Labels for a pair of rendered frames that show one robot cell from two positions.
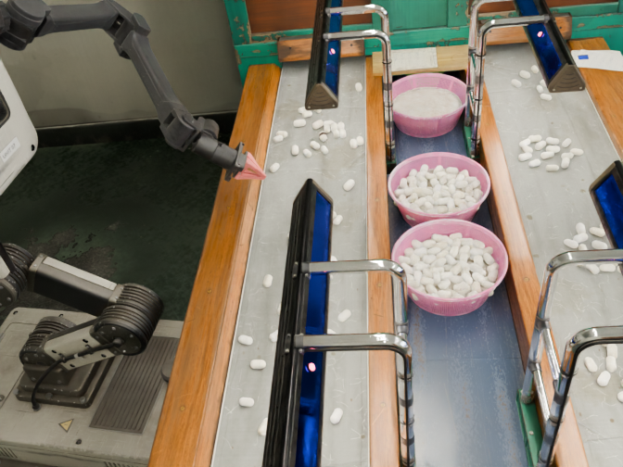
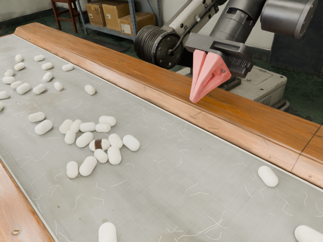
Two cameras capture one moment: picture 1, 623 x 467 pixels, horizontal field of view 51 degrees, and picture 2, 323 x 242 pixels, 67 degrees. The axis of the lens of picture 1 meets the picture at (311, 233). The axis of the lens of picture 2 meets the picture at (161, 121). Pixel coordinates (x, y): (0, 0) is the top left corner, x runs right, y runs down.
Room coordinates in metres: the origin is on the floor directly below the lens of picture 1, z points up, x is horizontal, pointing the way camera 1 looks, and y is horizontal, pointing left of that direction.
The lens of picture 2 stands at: (1.56, -0.19, 1.05)
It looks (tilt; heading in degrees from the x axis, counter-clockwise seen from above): 38 degrees down; 129
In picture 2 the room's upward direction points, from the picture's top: 6 degrees counter-clockwise
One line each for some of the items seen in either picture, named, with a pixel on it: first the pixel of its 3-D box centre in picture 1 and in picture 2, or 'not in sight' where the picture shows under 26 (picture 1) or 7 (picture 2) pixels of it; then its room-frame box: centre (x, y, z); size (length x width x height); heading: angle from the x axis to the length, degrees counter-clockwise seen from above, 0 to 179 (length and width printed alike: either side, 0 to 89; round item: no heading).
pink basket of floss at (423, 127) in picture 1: (425, 107); not in sight; (1.76, -0.43, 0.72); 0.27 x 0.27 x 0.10
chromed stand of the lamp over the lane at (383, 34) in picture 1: (360, 92); not in sight; (1.62, -0.20, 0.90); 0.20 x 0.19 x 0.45; 171
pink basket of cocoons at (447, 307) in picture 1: (448, 271); not in sight; (1.05, -0.31, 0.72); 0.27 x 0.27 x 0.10
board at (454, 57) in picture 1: (421, 60); not in sight; (1.98, -0.46, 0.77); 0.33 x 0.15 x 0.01; 81
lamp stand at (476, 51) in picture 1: (503, 82); not in sight; (1.56, -0.59, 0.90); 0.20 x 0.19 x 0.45; 171
